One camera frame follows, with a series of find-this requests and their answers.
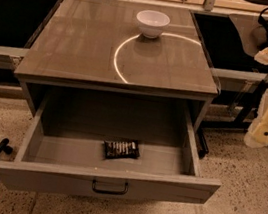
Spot dark rxbar chocolate wrapper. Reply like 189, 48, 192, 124
104, 140, 140, 159

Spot dark side table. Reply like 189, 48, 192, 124
211, 11, 268, 134

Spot black drawer handle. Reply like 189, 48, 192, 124
91, 180, 129, 196

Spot white ceramic bowl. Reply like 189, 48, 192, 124
136, 10, 170, 39

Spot grey cabinet with glossy top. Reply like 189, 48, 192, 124
7, 0, 231, 145

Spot open grey top drawer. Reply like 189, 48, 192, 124
0, 87, 221, 204

